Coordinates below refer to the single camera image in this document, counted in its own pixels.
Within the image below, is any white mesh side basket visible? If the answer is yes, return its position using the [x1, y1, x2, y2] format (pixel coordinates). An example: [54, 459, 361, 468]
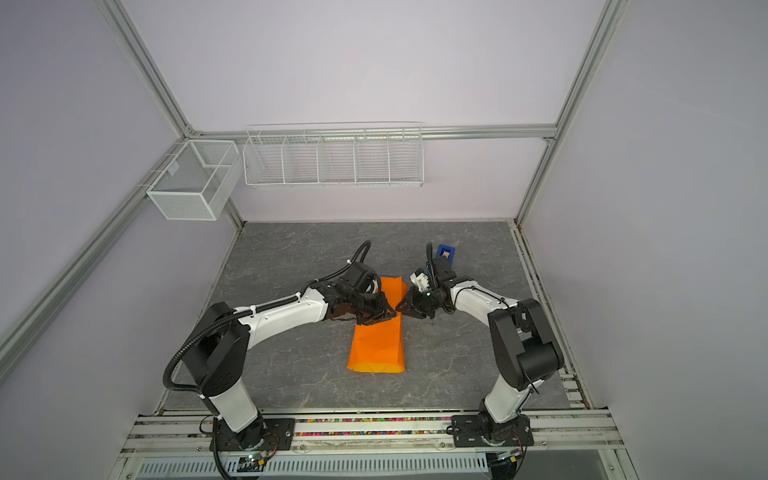
[147, 140, 243, 221]

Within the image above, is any blue tape dispenser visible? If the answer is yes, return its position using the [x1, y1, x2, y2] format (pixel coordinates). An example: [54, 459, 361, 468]
[436, 244, 456, 264]

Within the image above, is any white vented cable duct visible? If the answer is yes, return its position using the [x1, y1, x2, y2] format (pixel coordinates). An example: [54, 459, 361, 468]
[131, 452, 490, 479]

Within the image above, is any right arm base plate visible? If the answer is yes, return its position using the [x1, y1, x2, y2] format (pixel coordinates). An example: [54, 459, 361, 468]
[446, 412, 534, 448]

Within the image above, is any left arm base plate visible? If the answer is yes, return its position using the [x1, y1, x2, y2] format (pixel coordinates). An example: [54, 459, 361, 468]
[212, 417, 296, 452]

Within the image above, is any white wire wall shelf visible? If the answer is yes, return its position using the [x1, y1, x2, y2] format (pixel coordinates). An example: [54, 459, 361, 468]
[243, 121, 425, 187]

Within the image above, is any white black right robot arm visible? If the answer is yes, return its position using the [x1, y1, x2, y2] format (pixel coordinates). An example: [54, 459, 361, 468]
[396, 243, 565, 443]

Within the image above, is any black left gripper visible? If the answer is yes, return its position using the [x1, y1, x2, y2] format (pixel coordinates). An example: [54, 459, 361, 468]
[349, 291, 398, 325]

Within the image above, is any aluminium front rail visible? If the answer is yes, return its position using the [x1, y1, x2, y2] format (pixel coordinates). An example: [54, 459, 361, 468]
[120, 410, 625, 458]

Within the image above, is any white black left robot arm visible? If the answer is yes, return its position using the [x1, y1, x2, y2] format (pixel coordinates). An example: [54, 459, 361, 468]
[162, 240, 395, 434]

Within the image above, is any aluminium corner frame post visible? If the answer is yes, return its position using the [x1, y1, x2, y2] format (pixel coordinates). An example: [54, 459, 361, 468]
[95, 0, 197, 139]

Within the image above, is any orange wrapping paper sheet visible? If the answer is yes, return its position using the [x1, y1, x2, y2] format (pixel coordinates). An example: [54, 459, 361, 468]
[347, 312, 406, 374]

